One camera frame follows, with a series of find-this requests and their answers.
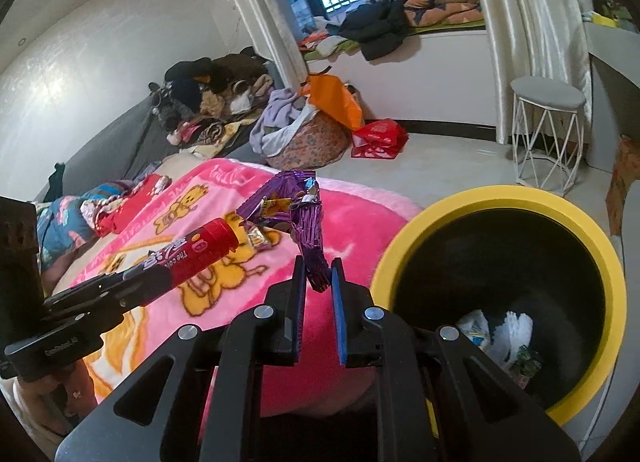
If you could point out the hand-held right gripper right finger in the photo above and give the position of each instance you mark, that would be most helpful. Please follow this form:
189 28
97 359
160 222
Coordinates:
340 322

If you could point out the pile of clothes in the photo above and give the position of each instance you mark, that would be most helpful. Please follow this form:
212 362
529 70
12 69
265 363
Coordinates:
215 91

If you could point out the white desk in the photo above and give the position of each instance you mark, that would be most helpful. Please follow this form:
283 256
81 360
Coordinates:
612 91

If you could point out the purple snack wrapper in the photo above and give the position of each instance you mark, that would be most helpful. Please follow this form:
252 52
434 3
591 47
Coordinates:
305 227

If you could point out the red shopping bag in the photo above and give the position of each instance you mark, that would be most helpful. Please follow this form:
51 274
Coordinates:
380 139

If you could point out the pink printed blanket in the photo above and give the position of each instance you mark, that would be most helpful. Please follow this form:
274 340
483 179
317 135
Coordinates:
372 214

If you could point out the red snack tube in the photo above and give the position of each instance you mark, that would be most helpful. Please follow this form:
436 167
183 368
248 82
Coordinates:
200 244

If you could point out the yellow trash bin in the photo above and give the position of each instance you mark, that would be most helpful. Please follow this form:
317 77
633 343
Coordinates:
500 197

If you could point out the white foam net bundle green band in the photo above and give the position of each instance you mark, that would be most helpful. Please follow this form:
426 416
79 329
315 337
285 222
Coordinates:
512 332

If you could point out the green black snack wrapper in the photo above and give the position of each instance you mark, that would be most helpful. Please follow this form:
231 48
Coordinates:
527 366

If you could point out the patterned laundry basket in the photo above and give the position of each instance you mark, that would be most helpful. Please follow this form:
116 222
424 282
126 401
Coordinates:
315 141

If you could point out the black jacket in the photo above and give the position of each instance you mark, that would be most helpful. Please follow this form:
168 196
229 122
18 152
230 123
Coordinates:
380 29

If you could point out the person's left hand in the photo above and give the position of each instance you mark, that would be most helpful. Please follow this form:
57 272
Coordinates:
75 397

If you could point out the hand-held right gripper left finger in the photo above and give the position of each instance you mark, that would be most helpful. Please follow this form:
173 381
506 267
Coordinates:
299 317

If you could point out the dark green packet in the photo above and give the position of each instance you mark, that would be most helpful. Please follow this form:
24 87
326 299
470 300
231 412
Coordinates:
612 4

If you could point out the lavender cloth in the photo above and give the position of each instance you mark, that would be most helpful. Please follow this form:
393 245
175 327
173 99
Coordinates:
277 114

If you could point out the red printed cloth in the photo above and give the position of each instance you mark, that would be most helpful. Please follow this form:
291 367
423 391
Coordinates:
132 204

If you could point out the grey bed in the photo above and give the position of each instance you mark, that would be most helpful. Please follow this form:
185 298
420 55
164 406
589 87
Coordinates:
115 146

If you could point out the orange bag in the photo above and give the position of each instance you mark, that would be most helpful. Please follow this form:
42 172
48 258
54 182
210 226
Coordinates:
335 99

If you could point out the blue floral cloth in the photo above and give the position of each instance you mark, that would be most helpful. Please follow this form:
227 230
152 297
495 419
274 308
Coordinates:
62 222

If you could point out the white curtain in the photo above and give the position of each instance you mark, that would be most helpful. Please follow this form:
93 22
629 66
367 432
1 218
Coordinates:
530 16
260 16

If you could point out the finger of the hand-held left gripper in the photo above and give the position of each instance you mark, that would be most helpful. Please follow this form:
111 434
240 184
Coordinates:
95 287
130 299

